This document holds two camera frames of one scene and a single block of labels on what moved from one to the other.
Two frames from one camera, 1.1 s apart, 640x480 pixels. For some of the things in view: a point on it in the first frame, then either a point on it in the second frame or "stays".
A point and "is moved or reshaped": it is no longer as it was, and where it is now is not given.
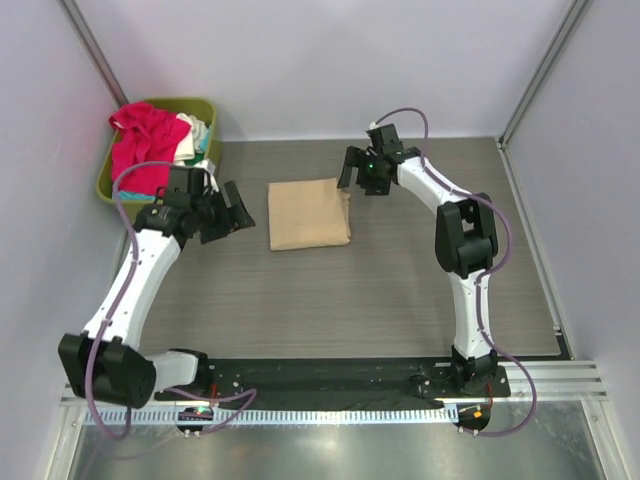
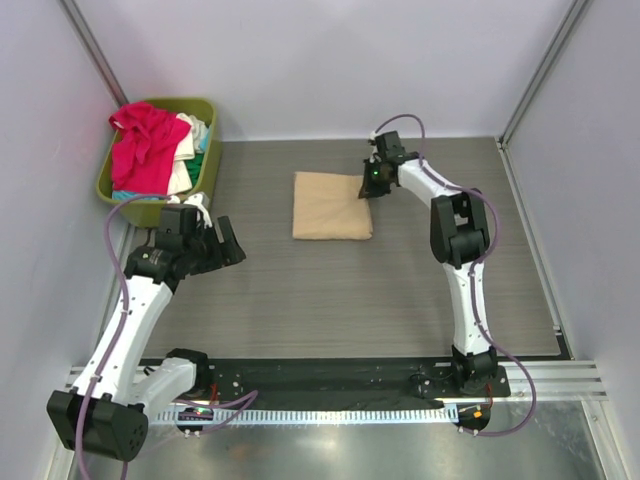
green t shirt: x=197 y=158 stays
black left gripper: x=232 y=219 to x=228 y=253
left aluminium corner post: x=94 y=51 stays
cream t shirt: x=189 y=144 stays
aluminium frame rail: x=557 y=380 stays
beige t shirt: x=308 y=214 is moved or reshaped
